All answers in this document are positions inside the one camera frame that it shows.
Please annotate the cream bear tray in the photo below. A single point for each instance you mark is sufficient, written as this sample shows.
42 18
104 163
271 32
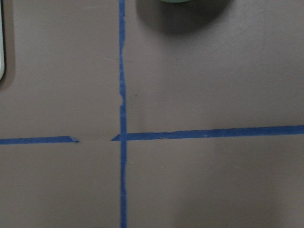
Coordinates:
2 55

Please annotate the mint green bowl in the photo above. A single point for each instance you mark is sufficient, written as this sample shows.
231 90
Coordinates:
174 1

